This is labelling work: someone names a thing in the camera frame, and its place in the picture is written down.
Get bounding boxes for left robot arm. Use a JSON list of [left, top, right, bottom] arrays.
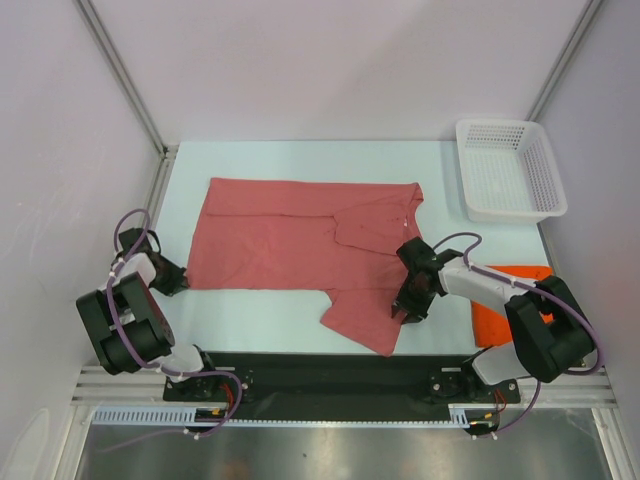
[[76, 228, 221, 400]]

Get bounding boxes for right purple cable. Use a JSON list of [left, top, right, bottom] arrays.
[[432, 231, 606, 441]]

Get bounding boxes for aluminium corner post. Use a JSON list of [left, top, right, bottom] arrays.
[[74, 0, 179, 161], [525, 0, 608, 122]]

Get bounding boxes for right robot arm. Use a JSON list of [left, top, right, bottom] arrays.
[[391, 237, 598, 401]]

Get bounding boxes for right aluminium corner post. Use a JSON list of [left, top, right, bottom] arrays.
[[525, 0, 608, 122]]

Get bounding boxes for white plastic basket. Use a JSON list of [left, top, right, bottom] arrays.
[[455, 119, 568, 224]]

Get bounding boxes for folded orange t shirt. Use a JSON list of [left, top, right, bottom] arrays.
[[471, 265, 553, 348]]

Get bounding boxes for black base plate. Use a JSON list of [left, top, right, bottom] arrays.
[[162, 352, 522, 423]]

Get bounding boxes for left aluminium corner post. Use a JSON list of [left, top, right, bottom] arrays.
[[74, 0, 179, 161]]

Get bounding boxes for purple cable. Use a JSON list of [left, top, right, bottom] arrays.
[[432, 231, 606, 441], [97, 208, 244, 454]]

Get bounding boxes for white slotted cable duct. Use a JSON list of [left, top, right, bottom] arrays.
[[92, 403, 506, 430]]

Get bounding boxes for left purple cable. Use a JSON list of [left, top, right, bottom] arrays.
[[97, 208, 244, 454]]

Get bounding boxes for pink red t shirt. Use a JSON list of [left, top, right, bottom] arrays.
[[187, 178, 424, 357]]

